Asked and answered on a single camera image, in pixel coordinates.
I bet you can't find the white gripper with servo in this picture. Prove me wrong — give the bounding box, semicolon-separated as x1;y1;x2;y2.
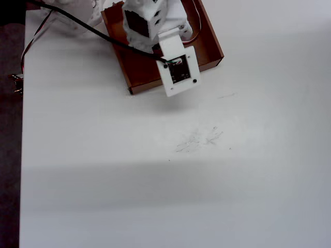
122;0;193;55

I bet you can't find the brown wooden box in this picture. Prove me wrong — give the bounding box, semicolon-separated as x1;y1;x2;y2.
100;0;224;96

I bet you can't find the black camera cable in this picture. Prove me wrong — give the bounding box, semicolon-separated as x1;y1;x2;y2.
24;0;170;64

